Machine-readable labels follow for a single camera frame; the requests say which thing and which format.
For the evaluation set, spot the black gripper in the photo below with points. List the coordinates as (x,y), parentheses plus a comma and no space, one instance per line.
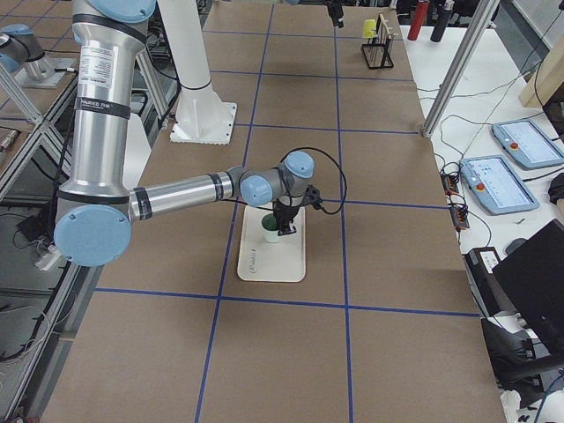
(285,213)

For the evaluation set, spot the mint green cup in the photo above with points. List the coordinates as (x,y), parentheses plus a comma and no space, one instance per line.
(270,228)

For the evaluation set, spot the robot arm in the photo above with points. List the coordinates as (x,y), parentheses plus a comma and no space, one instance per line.
(95,211)
(334,9)

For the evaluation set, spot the cream rabbit print tray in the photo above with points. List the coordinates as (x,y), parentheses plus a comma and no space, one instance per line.
(262,261)

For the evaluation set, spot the yellow cup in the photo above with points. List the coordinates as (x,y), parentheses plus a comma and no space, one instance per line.
(369,29)

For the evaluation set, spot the blue teach pendant near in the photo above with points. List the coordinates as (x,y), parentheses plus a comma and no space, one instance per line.
(496,185)

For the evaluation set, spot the blue teach pendant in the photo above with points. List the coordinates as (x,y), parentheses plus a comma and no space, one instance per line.
(496,185)
(527,144)

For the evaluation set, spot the black laptop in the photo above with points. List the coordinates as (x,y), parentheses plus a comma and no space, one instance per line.
(532,278)

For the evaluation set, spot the blue teach pendant far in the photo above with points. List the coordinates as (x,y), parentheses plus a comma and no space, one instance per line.
(527,144)

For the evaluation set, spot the red bottle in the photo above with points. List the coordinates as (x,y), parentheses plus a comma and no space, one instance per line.
(418,19)

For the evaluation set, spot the black bottle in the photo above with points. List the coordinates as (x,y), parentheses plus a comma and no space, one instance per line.
(444,11)

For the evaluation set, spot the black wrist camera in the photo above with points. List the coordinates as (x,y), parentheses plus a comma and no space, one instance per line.
(312,197)

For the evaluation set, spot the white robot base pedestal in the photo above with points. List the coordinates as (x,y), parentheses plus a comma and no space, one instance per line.
(201,116)

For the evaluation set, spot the black wire cup rack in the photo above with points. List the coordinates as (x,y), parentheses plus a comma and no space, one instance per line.
(377,51)

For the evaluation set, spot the aluminium frame post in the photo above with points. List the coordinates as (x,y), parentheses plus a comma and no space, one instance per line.
(479,23)

